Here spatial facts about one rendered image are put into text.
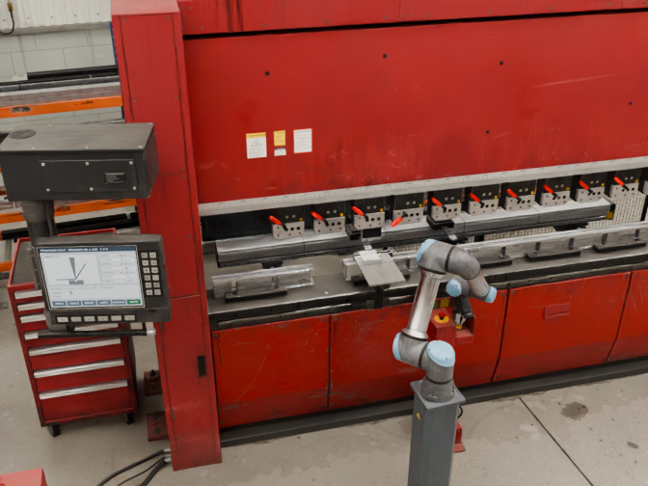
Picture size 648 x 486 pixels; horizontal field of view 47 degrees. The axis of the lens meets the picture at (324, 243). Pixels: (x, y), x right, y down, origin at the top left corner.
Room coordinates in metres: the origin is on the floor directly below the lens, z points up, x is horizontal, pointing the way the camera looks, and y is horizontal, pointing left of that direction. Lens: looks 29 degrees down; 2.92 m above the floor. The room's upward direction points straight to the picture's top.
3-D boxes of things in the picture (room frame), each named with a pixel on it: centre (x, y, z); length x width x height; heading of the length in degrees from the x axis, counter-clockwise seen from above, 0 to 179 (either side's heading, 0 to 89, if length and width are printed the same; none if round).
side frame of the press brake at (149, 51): (3.21, 0.75, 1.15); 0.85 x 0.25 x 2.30; 14
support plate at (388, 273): (3.13, -0.27, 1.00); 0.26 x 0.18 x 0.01; 14
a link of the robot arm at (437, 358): (2.50, -0.48, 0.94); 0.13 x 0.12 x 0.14; 58
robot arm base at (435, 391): (2.49, -0.49, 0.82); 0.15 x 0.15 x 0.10
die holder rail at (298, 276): (3.15, 0.30, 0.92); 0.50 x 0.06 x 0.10; 104
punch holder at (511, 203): (3.46, -0.99, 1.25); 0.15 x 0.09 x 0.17; 104
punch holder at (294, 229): (3.17, 0.18, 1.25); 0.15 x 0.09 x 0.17; 104
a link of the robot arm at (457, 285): (2.94, -0.63, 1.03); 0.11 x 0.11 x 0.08; 58
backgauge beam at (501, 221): (3.66, -0.55, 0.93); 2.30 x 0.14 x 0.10; 104
